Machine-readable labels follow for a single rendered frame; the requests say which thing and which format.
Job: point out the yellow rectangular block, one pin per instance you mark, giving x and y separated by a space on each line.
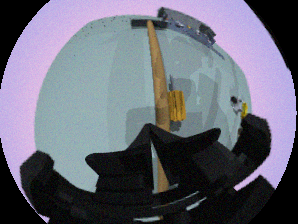
243 113

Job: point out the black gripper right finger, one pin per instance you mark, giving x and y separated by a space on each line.
173 149

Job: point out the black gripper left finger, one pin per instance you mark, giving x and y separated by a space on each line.
136 159

